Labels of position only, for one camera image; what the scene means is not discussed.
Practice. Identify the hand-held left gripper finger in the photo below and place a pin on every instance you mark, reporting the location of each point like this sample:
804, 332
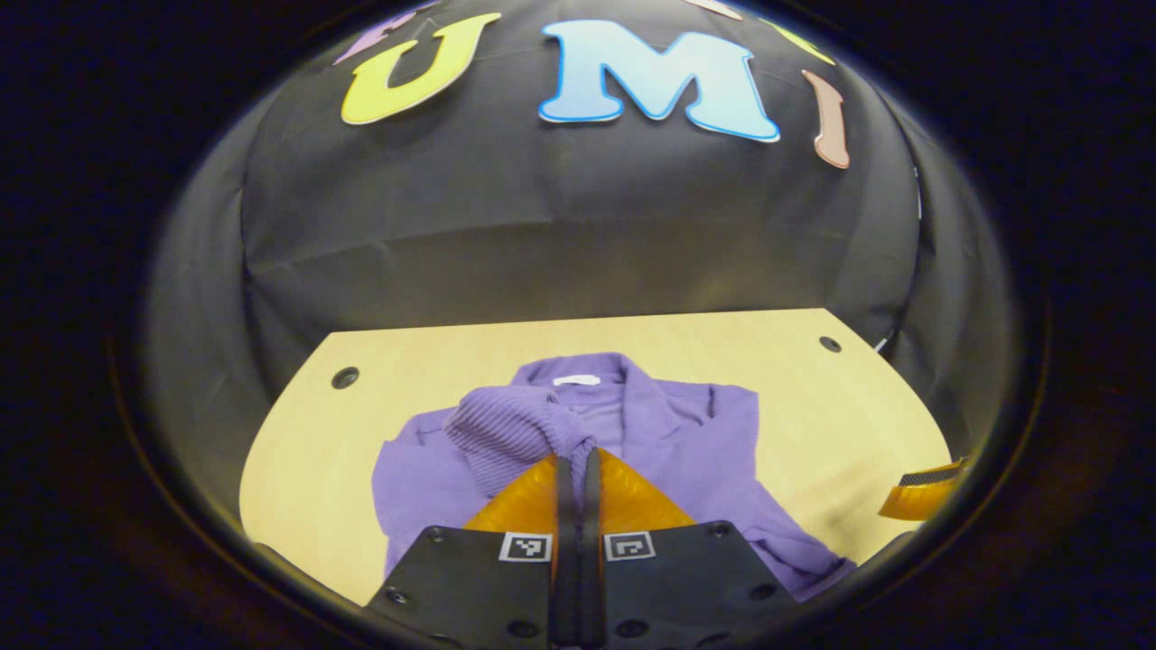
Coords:
589, 560
566, 560

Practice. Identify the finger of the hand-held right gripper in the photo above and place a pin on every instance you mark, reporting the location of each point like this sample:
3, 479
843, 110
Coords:
921, 496

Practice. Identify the purple knit cardigan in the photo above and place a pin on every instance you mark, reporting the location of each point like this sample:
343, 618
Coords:
686, 433

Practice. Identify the black backdrop cloth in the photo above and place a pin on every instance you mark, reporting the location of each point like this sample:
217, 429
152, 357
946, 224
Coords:
542, 226

